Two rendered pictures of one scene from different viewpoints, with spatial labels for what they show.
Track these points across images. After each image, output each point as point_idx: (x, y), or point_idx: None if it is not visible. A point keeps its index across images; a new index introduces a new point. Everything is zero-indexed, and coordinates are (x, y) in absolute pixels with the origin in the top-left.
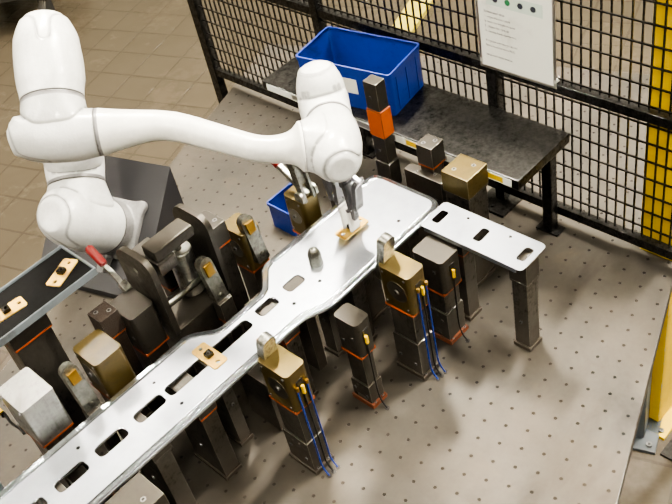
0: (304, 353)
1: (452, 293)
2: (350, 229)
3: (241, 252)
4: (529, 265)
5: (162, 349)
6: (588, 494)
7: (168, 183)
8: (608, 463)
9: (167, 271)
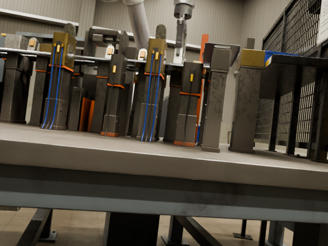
0: (105, 96)
1: (189, 101)
2: (173, 61)
3: None
4: (217, 49)
5: (74, 78)
6: (68, 142)
7: (168, 99)
8: (116, 148)
9: (95, 40)
